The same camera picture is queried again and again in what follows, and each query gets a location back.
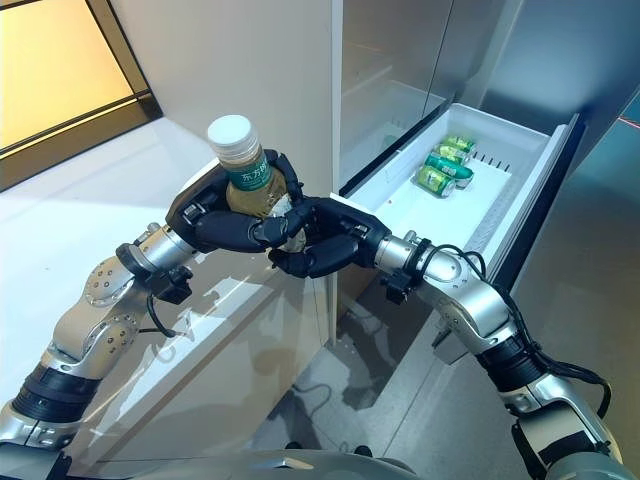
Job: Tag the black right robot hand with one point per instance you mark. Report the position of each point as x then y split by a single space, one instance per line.
345 225

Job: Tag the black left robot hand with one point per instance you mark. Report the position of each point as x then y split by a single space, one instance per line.
200 200

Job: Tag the tea bottle white cap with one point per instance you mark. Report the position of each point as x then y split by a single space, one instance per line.
250 185

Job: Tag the white fridge drawer steel front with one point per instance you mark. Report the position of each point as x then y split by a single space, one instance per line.
400 210

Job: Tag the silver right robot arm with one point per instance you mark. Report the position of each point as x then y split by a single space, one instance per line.
480 300

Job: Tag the stainless steel fridge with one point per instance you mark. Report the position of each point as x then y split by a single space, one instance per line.
385 50

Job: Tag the yellow-green drink can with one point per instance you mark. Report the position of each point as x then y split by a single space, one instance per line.
462 144
435 181
452 152

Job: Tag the dark green drink can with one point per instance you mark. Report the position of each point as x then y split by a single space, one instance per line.
452 169

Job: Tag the white low counter cabinet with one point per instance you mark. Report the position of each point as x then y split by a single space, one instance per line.
225 325

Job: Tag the white tall cabinet panel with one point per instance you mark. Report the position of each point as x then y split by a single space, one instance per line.
225 75

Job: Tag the silver robot torso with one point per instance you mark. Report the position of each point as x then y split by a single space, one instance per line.
325 465

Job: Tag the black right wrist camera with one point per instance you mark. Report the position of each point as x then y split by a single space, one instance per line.
400 287

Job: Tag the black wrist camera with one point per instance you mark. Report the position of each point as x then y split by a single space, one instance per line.
175 285
400 287

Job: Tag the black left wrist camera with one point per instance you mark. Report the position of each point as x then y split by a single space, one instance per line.
175 285

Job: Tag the amber glass window dark frame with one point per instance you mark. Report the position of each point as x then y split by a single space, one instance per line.
50 75

